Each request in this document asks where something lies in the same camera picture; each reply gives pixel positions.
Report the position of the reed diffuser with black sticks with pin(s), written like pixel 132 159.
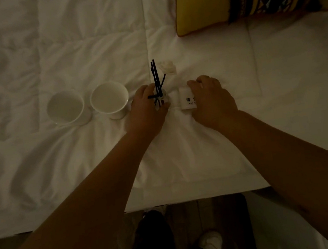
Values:
pixel 160 97

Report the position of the person's left forearm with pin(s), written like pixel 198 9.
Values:
pixel 75 229

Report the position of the person's left leg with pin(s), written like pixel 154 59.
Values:
pixel 151 241

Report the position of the white cup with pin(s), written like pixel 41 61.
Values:
pixel 108 98
pixel 65 106

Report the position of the person's left white shoe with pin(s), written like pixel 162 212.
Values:
pixel 158 210

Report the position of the person's left hand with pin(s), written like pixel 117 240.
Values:
pixel 145 116

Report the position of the person's right forearm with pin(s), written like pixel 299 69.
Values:
pixel 292 172

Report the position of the person's right hand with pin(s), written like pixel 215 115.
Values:
pixel 215 104

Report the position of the small white sign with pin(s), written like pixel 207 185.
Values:
pixel 186 99

